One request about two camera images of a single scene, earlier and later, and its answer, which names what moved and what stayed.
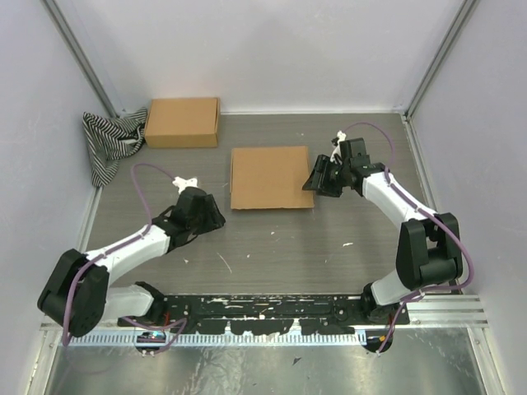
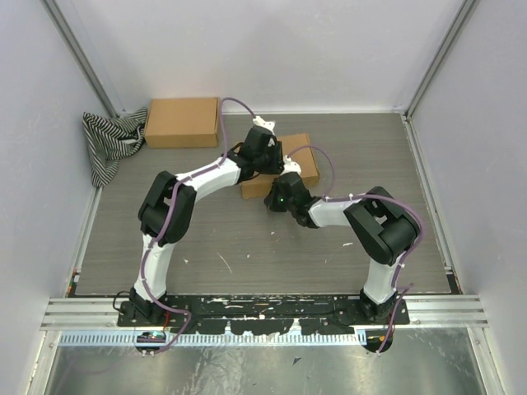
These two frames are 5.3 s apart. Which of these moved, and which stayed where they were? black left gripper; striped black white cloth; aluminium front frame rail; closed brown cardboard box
Moved: black left gripper
Stayed: striped black white cloth; closed brown cardboard box; aluminium front frame rail
